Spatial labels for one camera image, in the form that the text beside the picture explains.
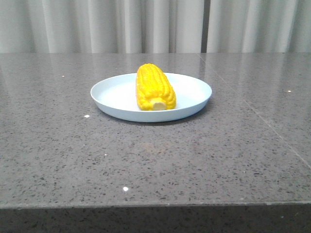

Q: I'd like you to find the yellow corn cob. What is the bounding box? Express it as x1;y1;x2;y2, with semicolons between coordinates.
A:
136;64;177;111

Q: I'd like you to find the light blue plate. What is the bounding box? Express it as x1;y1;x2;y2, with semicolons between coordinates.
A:
90;73;212;123

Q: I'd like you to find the white curtain right panel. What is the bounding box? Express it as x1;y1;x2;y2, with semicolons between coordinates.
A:
207;0;311;53

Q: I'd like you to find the white curtain panel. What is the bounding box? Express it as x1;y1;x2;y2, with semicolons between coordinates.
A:
0;0;205;53
207;0;311;53

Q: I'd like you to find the white curtain left panel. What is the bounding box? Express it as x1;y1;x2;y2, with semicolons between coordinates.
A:
0;0;205;53

